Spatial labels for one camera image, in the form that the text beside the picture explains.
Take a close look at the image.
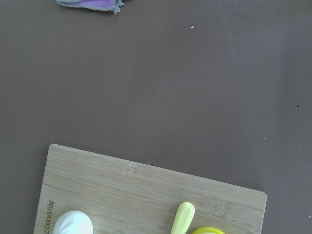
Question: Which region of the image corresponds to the white steamed bun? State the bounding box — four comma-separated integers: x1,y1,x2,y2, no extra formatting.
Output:
52,211,94,234

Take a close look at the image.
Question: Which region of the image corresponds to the wooden cutting board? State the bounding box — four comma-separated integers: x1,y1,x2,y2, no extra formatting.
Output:
34,144,267,234

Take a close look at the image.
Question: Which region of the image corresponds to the yellow plastic knife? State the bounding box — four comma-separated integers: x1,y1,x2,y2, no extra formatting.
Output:
170,202,195,234

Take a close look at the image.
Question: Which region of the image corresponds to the grey folded cloth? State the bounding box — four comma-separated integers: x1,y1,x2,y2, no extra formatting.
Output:
56,0,124,14

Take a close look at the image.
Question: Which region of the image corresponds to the lemon half upper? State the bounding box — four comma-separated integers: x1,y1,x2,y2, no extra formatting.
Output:
192,226,225,234

